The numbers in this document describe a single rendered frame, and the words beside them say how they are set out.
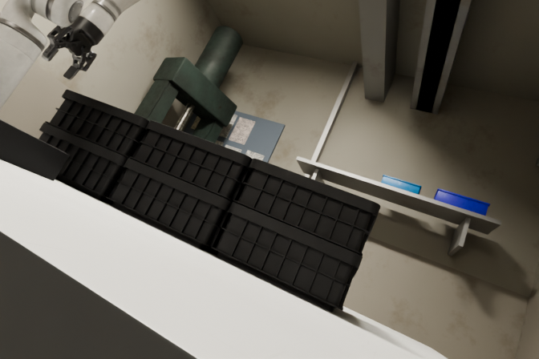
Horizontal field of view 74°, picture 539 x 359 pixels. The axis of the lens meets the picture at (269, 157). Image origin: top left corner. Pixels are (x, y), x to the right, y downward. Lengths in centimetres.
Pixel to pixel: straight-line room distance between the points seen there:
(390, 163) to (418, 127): 46
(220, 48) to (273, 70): 87
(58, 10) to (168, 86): 244
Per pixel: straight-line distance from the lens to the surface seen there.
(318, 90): 401
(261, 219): 76
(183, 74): 334
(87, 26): 108
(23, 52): 90
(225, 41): 373
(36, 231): 22
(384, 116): 377
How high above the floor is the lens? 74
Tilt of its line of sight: 15 degrees up
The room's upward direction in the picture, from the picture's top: 25 degrees clockwise
